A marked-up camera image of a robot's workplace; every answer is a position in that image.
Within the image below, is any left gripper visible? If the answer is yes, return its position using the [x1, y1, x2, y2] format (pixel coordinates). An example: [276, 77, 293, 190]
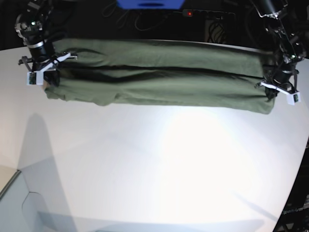
[254, 69, 299, 99]

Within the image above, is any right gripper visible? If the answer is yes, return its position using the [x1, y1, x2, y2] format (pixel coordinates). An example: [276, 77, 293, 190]
[18, 42, 78, 87]

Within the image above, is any olive green t-shirt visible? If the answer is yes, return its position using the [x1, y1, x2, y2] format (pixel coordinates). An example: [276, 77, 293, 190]
[45, 38, 275, 115]

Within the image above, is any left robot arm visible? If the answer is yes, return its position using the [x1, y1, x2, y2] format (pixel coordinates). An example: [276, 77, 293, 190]
[251, 0, 309, 103]

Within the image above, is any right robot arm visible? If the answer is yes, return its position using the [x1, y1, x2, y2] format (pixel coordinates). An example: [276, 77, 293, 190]
[14, 0, 77, 87]

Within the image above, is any black power strip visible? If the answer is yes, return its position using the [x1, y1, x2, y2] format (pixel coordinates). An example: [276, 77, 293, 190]
[182, 9, 236, 20]

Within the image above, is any blue box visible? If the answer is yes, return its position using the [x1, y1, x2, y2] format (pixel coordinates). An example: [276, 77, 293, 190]
[116, 0, 184, 10]

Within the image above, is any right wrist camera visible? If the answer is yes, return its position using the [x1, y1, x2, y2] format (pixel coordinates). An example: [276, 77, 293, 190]
[26, 71, 44, 86]

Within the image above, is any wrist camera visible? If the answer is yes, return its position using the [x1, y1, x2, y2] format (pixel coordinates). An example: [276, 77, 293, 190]
[26, 71, 44, 86]
[286, 91, 301, 105]

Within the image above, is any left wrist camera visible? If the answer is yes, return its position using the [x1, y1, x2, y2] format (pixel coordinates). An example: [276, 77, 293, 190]
[286, 91, 301, 105]

